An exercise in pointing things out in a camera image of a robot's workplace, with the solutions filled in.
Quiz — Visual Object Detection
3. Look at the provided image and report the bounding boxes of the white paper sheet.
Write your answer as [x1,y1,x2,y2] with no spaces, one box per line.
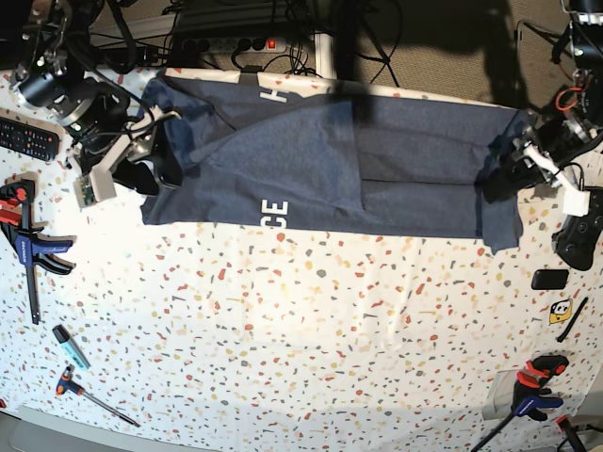
[577,151,603,189]

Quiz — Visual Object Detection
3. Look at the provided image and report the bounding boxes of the small black case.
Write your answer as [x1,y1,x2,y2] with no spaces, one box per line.
[531,268,569,290]

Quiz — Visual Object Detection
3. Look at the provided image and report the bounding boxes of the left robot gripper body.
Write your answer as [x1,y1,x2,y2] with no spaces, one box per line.
[511,113,602,217]

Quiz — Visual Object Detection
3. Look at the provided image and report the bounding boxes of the clear plastic bag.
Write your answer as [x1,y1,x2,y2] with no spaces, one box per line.
[481,370,517,421]

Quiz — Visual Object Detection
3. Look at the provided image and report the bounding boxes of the black cable tie strip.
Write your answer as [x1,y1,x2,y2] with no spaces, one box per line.
[557,297,589,343]

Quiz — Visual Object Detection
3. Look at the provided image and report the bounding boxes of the black game controller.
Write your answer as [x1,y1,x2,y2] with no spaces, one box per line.
[552,186,602,271]

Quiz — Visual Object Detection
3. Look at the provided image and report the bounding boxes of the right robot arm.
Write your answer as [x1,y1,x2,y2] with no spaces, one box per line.
[11,1,183,207]

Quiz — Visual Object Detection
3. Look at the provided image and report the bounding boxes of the teal highlighter marker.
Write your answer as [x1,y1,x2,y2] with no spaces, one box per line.
[52,325,90,370]

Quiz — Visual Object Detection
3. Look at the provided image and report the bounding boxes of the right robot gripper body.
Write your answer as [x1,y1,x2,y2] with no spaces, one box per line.
[65,79,181,207]

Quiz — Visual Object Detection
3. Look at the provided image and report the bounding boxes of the orange blue T-handle hex key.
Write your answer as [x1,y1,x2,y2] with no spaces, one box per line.
[56,365,140,428]

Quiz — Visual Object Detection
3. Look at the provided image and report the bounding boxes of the black TV remote control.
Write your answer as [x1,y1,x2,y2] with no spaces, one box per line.
[0,118,60,162]

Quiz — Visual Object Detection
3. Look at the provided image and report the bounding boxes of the blue black bar clamp left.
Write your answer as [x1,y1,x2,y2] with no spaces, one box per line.
[1,179,75,325]

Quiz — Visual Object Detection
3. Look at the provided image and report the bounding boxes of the white power strip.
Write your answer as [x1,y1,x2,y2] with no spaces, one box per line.
[172,37,287,55]

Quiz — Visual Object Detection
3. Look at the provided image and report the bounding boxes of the blue black bar clamp right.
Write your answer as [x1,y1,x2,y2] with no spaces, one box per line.
[471,354,569,452]

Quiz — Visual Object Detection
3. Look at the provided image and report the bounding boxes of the black table clamp mount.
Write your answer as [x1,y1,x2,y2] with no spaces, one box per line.
[238,65,263,87]

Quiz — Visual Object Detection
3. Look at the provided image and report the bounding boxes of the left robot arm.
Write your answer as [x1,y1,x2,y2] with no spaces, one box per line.
[482,1,602,217]

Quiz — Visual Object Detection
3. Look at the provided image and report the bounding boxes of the red black clamp corner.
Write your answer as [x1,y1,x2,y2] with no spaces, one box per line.
[556,415,587,452]

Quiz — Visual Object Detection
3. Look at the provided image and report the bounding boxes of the blue black bar clamp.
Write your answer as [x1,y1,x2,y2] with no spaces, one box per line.
[471,354,569,452]
[1,179,75,325]

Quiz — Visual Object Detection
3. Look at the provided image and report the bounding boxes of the blue grey T-shirt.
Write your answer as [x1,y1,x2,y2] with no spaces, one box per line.
[141,76,527,251]

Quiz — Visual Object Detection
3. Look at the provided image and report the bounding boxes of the yellow cartoon sticker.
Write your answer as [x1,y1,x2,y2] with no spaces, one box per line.
[549,299,573,325]

